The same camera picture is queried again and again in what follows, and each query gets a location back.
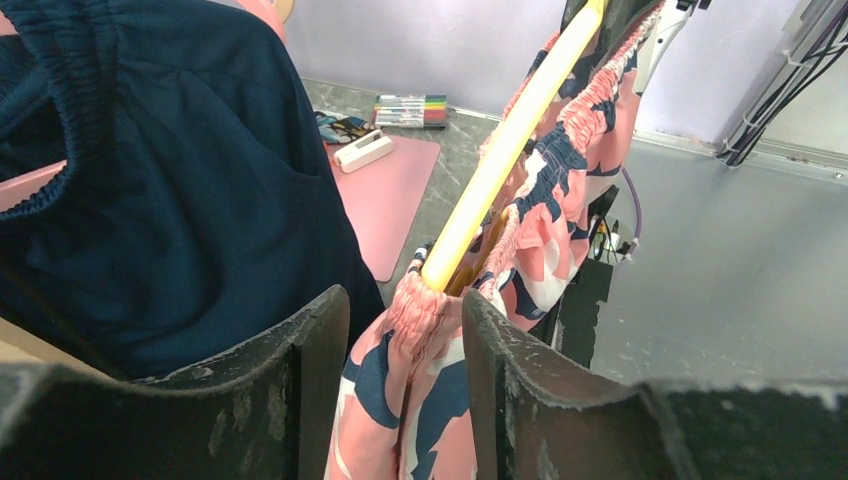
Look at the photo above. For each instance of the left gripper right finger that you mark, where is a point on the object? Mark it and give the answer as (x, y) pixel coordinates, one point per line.
(538, 415)

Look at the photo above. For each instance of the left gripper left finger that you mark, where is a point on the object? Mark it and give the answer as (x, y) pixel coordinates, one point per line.
(262, 409)

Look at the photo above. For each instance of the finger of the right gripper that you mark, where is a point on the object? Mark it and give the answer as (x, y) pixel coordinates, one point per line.
(619, 19)

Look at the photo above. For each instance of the pink patterned shorts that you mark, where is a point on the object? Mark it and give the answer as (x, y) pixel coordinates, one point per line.
(403, 405)

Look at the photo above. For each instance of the yellow hanger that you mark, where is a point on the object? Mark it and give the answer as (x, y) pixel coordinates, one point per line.
(506, 146)

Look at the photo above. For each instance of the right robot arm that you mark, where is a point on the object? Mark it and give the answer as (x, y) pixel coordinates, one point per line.
(672, 17)

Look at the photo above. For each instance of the navy blue shorts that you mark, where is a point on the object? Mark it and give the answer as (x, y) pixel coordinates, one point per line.
(196, 206)

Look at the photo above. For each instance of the pink hanger with navy shorts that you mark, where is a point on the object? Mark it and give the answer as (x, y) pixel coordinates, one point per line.
(19, 188)

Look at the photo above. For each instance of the set of coloured markers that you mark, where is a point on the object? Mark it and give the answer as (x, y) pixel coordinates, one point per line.
(411, 111)

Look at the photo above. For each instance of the pink clipboard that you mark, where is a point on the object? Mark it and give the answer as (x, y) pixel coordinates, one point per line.
(382, 198)

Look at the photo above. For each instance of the wooden clothes rack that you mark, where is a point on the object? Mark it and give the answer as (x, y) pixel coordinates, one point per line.
(21, 347)

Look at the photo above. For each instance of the white eraser box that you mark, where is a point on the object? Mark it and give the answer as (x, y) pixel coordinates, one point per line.
(363, 151)

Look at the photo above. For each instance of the colourful cartoon print cloth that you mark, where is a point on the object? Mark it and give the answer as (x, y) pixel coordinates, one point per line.
(341, 129)

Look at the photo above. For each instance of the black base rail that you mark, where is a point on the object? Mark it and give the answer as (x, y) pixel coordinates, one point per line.
(570, 327)

